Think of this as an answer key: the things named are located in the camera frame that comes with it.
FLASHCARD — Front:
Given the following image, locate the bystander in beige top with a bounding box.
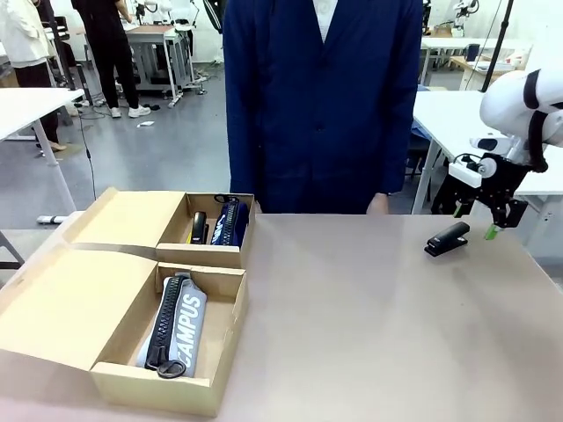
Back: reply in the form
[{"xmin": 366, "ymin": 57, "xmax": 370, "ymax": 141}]
[{"xmin": 0, "ymin": 0, "xmax": 67, "ymax": 153}]

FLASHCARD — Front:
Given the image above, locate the bystander in dark striped jacket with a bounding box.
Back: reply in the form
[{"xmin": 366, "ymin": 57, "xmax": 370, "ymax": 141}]
[{"xmin": 202, "ymin": 0, "xmax": 230, "ymax": 33}]

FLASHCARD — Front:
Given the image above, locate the white table beside robot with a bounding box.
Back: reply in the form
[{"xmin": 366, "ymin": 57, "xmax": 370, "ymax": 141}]
[{"xmin": 411, "ymin": 90, "xmax": 563, "ymax": 216}]

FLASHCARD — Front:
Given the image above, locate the long white background table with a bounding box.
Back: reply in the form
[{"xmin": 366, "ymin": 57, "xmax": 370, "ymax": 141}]
[{"xmin": 420, "ymin": 35, "xmax": 533, "ymax": 84}]

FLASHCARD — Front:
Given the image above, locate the grey CAMPUS pencil pouch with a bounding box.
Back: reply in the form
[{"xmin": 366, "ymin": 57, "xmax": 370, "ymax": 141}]
[{"xmin": 134, "ymin": 272, "xmax": 208, "ymax": 380}]

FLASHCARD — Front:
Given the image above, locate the wooden-topped background table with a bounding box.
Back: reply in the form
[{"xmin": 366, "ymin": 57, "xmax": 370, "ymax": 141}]
[{"xmin": 449, "ymin": 55, "xmax": 527, "ymax": 92}]

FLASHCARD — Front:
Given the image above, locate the small open cardboard box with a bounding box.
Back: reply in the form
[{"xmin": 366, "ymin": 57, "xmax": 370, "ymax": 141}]
[{"xmin": 61, "ymin": 187, "xmax": 257, "ymax": 270}]

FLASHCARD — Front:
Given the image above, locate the bystander in black clothes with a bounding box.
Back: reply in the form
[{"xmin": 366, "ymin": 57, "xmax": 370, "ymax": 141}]
[{"xmin": 69, "ymin": 0, "xmax": 152, "ymax": 120}]

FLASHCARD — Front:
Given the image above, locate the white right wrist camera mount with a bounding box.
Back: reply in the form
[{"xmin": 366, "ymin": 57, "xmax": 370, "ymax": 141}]
[{"xmin": 448, "ymin": 151, "xmax": 497, "ymax": 189}]

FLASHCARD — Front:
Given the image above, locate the navy CAMPUS pencil pouch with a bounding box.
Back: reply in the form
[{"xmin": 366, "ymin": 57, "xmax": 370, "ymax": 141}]
[{"xmin": 209, "ymin": 193, "xmax": 249, "ymax": 248}]

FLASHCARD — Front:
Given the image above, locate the large open cardboard box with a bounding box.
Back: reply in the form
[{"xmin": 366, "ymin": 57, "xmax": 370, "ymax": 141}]
[{"xmin": 0, "ymin": 244, "xmax": 249, "ymax": 418}]

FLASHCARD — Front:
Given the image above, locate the person in navy coat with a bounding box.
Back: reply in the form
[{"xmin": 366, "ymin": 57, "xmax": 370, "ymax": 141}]
[{"xmin": 222, "ymin": 0, "xmax": 423, "ymax": 215}]

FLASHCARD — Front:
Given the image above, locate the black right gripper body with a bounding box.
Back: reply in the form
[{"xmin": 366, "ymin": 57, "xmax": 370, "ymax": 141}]
[{"xmin": 476, "ymin": 153, "xmax": 530, "ymax": 207}]

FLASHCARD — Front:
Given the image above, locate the brown-topped grey workbench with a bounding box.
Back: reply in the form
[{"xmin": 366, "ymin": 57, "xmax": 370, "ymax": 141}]
[{"xmin": 126, "ymin": 23, "xmax": 195, "ymax": 109}]

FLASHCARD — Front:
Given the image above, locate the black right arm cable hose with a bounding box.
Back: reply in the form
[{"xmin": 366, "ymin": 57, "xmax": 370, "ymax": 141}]
[{"xmin": 522, "ymin": 69, "xmax": 550, "ymax": 175}]

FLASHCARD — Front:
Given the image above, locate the person's left hand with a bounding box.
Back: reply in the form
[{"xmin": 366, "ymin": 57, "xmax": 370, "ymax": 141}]
[{"xmin": 366, "ymin": 191, "xmax": 391, "ymax": 216}]

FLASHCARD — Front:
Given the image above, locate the white table with white legs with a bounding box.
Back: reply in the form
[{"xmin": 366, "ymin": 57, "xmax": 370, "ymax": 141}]
[{"xmin": 0, "ymin": 86, "xmax": 86, "ymax": 226}]

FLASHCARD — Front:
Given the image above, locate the black tripod pole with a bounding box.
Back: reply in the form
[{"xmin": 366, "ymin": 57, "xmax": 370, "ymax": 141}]
[{"xmin": 480, "ymin": 0, "xmax": 515, "ymax": 93}]

